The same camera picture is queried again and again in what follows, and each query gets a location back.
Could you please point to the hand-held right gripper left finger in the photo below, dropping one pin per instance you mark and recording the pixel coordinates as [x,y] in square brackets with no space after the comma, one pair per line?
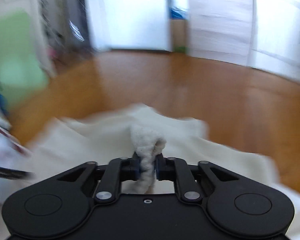
[135,170]

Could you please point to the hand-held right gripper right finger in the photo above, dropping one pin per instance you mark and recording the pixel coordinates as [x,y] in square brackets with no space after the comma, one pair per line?
[161,171]

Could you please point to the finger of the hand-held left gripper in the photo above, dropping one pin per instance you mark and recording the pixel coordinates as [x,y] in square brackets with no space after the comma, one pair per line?
[5,173]

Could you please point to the white fleece garment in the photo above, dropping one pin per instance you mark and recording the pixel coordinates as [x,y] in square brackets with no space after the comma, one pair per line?
[215,170]

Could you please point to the small green object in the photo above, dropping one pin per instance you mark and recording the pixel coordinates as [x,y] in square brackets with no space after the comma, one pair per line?
[181,49]

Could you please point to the cardboard box with blue label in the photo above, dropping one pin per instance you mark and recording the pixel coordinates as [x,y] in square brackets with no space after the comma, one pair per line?
[178,27]

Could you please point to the white door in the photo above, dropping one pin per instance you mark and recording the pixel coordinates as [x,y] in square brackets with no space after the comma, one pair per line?
[130,12]

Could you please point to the dark glass door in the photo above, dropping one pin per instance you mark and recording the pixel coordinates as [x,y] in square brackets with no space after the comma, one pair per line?
[62,12]

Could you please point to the light wood wardrobe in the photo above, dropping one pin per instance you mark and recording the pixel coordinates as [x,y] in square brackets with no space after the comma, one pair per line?
[280,30]

